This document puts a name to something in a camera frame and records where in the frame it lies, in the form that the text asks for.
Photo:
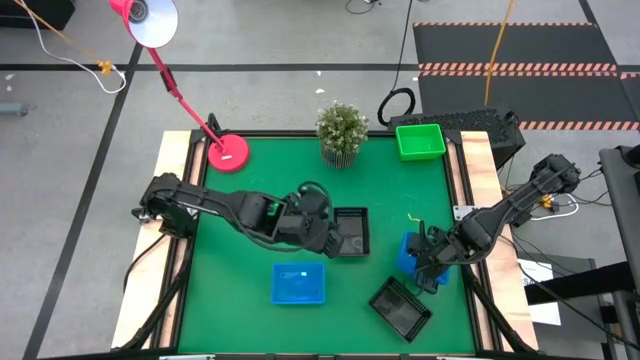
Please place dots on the black box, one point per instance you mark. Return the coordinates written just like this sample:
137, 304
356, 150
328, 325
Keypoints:
35, 12

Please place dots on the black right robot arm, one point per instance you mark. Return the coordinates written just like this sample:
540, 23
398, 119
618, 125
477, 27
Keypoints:
505, 212

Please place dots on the blue plastic basket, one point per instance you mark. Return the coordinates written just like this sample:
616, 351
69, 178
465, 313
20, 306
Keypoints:
298, 283
405, 255

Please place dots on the black aluminium table frame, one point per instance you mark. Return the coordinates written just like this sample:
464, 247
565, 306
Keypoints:
350, 356

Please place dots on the white paper sheet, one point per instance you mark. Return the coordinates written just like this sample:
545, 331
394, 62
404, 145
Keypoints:
546, 315

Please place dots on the grey floor object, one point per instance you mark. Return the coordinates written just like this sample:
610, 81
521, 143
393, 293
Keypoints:
12, 109

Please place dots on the black mat with striped edge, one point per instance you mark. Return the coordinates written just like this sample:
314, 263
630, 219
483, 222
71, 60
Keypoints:
575, 97
550, 45

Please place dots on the red desk lamp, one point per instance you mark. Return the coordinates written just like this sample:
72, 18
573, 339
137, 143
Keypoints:
229, 152

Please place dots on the potted artificial plant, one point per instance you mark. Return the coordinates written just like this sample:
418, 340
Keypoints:
342, 130

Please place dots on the black bar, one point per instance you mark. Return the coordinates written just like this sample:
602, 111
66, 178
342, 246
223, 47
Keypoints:
585, 282

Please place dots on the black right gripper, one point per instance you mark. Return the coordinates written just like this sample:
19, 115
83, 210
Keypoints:
447, 245

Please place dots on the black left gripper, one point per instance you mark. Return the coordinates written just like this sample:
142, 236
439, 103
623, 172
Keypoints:
307, 225

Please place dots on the wooden side board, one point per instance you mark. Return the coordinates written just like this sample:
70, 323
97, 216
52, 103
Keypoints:
517, 305
135, 310

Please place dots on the dark grey desk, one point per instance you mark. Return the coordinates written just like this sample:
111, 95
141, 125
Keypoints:
625, 200

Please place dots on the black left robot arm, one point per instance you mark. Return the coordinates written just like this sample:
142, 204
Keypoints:
220, 207

